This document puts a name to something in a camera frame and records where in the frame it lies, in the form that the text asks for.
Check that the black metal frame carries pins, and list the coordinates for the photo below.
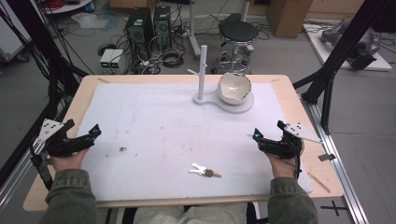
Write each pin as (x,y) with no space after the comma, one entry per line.
(34,62)
(341,56)

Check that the white key holder stand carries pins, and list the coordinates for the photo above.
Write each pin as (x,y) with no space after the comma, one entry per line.
(202,74)

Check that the white board with devices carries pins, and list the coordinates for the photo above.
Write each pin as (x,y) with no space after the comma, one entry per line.
(350,43)

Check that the white stand leg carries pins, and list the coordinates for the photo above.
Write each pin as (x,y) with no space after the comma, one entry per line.
(193,29)

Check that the white ceramic bowl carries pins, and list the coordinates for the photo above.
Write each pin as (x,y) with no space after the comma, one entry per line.
(234,88)

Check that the white foam mat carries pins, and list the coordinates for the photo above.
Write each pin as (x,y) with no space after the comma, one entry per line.
(174,137)

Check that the bunch of keys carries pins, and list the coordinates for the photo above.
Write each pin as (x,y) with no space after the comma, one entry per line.
(204,170)

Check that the person's right hand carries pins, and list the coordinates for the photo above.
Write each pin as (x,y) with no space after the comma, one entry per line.
(282,166)

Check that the black computer tower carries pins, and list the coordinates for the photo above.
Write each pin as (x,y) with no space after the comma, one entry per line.
(162,26)
(139,31)

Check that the white power supply box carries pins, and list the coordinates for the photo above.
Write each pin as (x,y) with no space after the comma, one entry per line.
(111,59)

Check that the person's left hand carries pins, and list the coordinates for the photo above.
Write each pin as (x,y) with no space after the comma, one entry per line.
(66,161)

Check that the brown cardboard box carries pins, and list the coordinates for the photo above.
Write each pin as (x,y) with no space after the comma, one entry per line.
(288,17)

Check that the black round stool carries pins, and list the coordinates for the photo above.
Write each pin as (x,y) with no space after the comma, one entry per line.
(238,42)

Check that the person's legs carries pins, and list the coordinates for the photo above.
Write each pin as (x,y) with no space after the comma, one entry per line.
(193,214)

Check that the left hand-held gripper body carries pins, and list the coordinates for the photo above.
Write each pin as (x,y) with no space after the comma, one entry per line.
(63,145)

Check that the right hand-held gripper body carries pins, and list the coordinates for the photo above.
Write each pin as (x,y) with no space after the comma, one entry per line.
(285,141)

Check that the aluminium rail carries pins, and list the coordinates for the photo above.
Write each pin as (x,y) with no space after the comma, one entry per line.
(337,161)
(18,183)

